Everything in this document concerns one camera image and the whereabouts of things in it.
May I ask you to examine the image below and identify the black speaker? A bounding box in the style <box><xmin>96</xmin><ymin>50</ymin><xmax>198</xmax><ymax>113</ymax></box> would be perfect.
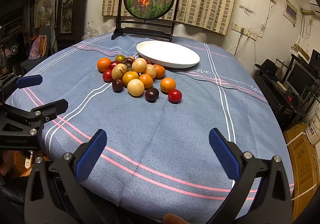
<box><xmin>309</xmin><ymin>49</ymin><xmax>320</xmax><ymax>67</ymax></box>

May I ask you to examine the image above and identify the black framed goldfish screen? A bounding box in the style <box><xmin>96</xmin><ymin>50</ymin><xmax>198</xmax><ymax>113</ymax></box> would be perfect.
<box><xmin>111</xmin><ymin>0</ymin><xmax>184</xmax><ymax>42</ymax></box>

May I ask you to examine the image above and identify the white power cable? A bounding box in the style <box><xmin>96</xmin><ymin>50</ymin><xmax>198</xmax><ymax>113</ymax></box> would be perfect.
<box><xmin>226</xmin><ymin>30</ymin><xmax>248</xmax><ymax>51</ymax></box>

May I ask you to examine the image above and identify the black hat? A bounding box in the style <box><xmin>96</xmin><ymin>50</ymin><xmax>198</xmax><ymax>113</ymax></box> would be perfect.
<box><xmin>255</xmin><ymin>59</ymin><xmax>279</xmax><ymax>80</ymax></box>

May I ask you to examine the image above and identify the black computer desk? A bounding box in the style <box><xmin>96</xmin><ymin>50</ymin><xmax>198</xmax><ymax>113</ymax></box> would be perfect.
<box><xmin>255</xmin><ymin>54</ymin><xmax>320</xmax><ymax>129</ymax></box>

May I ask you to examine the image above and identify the computer monitor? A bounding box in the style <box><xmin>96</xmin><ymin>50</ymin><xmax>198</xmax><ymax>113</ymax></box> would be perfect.
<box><xmin>285</xmin><ymin>60</ymin><xmax>319</xmax><ymax>94</ymax></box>

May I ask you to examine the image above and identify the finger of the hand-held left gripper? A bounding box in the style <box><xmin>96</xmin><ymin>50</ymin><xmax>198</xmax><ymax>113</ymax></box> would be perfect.
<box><xmin>0</xmin><ymin>74</ymin><xmax>43</xmax><ymax>100</ymax></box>
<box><xmin>0</xmin><ymin>99</ymin><xmax>69</xmax><ymax>137</ymax></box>

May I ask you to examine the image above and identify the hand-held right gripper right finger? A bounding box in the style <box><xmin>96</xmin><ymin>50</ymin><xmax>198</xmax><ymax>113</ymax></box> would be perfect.
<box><xmin>206</xmin><ymin>127</ymin><xmax>293</xmax><ymax>224</ymax></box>

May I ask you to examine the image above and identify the pink striped bag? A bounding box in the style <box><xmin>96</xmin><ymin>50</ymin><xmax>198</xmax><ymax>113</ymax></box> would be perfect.
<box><xmin>28</xmin><ymin>35</ymin><xmax>48</xmax><ymax>60</ymax></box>

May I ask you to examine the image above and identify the person's right hand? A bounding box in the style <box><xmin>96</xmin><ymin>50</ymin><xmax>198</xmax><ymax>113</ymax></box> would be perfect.
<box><xmin>162</xmin><ymin>213</ymin><xmax>192</xmax><ymax>224</ymax></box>

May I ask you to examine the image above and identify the dark wood framed painting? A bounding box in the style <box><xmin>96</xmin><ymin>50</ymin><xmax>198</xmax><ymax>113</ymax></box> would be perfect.
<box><xmin>56</xmin><ymin>0</ymin><xmax>94</xmax><ymax>50</ymax></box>

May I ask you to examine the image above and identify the dark purple plum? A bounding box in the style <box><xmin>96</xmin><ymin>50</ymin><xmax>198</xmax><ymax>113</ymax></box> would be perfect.
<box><xmin>145</xmin><ymin>87</ymin><xmax>160</xmax><ymax>102</ymax></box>

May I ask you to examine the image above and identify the yellow orange tomato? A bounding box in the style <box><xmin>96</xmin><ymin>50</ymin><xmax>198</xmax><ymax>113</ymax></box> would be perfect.
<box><xmin>122</xmin><ymin>71</ymin><xmax>139</xmax><ymax>87</ymax></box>

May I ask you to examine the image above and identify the orange mandarin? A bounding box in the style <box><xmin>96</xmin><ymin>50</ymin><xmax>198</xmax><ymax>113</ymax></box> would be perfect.
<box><xmin>138</xmin><ymin>74</ymin><xmax>154</xmax><ymax>89</ymax></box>
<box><xmin>153</xmin><ymin>64</ymin><xmax>166</xmax><ymax>79</ymax></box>
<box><xmin>160</xmin><ymin>77</ymin><xmax>176</xmax><ymax>93</ymax></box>
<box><xmin>97</xmin><ymin>57</ymin><xmax>112</xmax><ymax>73</ymax></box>

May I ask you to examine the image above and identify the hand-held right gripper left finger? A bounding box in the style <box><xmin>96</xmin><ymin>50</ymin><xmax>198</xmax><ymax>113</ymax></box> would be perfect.
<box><xmin>24</xmin><ymin>129</ymin><xmax>120</xmax><ymax>224</ymax></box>

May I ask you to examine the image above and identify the framed wall notice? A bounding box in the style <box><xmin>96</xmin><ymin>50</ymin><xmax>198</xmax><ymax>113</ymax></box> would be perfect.
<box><xmin>283</xmin><ymin>0</ymin><xmax>298</xmax><ymax>25</ymax></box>

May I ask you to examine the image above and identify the cardboard piece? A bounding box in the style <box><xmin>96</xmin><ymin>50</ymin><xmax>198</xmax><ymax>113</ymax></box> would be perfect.
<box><xmin>290</xmin><ymin>43</ymin><xmax>310</xmax><ymax>62</ymax></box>

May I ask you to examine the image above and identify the white oval plate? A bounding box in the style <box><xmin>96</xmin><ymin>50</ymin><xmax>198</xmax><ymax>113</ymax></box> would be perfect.
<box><xmin>136</xmin><ymin>40</ymin><xmax>200</xmax><ymax>69</ymax></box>

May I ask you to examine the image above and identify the brown cardboard box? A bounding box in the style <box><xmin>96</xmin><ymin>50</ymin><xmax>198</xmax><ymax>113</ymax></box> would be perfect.
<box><xmin>284</xmin><ymin>121</ymin><xmax>319</xmax><ymax>221</ymax></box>

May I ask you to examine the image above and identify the white standing fan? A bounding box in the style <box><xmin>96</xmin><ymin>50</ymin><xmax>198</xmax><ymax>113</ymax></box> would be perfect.
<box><xmin>35</xmin><ymin>0</ymin><xmax>54</xmax><ymax>46</ymax></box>

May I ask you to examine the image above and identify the blue striped tablecloth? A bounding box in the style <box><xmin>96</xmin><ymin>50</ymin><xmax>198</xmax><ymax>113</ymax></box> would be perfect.
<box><xmin>5</xmin><ymin>32</ymin><xmax>294</xmax><ymax>222</ymax></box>

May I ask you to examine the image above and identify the beige round fruit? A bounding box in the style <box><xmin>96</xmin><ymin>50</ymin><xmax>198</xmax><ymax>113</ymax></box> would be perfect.
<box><xmin>127</xmin><ymin>79</ymin><xmax>145</xmax><ymax>97</ymax></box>
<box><xmin>142</xmin><ymin>64</ymin><xmax>157</xmax><ymax>79</ymax></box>
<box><xmin>132</xmin><ymin>58</ymin><xmax>147</xmax><ymax>73</ymax></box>

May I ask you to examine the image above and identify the white plastic bucket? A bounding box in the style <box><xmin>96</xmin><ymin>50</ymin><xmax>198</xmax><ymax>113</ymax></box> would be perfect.
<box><xmin>306</xmin><ymin>114</ymin><xmax>320</xmax><ymax>145</ymax></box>

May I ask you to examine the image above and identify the spotted beige passion fruit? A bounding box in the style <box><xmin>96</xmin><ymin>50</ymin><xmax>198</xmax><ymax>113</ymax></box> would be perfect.
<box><xmin>111</xmin><ymin>63</ymin><xmax>128</xmax><ymax>80</ymax></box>

